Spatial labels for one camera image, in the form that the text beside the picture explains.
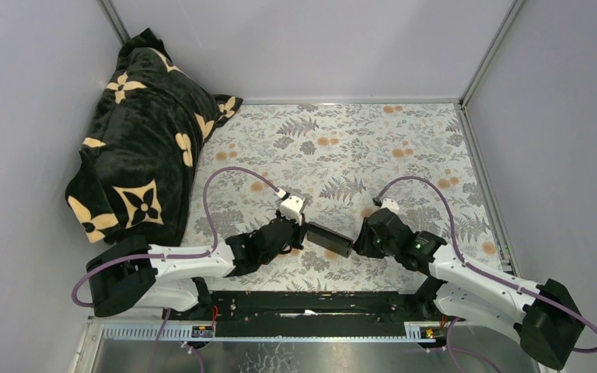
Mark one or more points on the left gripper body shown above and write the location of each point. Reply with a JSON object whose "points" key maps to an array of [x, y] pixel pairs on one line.
{"points": [[295, 242]]}

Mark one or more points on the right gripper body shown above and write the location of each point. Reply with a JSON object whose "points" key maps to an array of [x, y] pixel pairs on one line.
{"points": [[371, 246]]}

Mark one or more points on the black paper box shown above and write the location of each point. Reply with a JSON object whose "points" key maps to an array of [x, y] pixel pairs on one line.
{"points": [[329, 239]]}

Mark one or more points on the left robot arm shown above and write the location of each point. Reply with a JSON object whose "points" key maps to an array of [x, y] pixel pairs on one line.
{"points": [[134, 274]]}

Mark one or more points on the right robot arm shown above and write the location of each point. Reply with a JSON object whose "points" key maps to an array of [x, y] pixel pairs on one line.
{"points": [[505, 293]]}

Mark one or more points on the floral tablecloth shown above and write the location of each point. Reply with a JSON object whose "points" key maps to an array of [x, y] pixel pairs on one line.
{"points": [[340, 157]]}

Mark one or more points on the black floral blanket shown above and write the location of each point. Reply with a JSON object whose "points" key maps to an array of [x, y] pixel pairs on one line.
{"points": [[139, 157]]}

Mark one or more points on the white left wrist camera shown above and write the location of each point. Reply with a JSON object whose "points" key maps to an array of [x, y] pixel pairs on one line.
{"points": [[292, 207]]}

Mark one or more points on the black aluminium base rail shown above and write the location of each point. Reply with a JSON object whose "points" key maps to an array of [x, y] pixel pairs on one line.
{"points": [[376, 315]]}

